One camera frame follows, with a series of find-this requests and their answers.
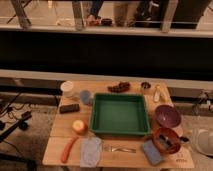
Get black tripod stand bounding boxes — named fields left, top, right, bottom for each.
left=0, top=92, right=38, bottom=171

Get blue translucent cup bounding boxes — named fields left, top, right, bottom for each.
left=80, top=90, right=93, bottom=106

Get metal fork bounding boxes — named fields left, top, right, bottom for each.
left=104, top=145, right=136, bottom=153

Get small metal cup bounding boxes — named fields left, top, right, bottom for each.
left=141, top=82, right=151, bottom=91

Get orange carrot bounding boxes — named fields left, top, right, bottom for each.
left=60, top=137, right=79, bottom=163

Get purple bowl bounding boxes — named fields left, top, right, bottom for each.
left=155, top=105, right=181, bottom=128

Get wooden table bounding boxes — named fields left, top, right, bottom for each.
left=43, top=82, right=194, bottom=169

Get blue sponge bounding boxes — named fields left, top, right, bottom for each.
left=142, top=140, right=163, bottom=166

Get red yellow apple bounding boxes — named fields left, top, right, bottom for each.
left=72, top=120, right=87, bottom=135

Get grey folded cloth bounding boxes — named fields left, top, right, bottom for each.
left=80, top=137, right=102, bottom=168

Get bunch of dark grapes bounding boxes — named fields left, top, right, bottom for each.
left=107, top=82, right=130, bottom=93

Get black rectangular block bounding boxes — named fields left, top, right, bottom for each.
left=59, top=104, right=80, bottom=114

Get green plastic tray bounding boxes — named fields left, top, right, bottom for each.
left=90, top=93, right=151, bottom=136

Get red bowl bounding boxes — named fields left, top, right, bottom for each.
left=153, top=127, right=181, bottom=154

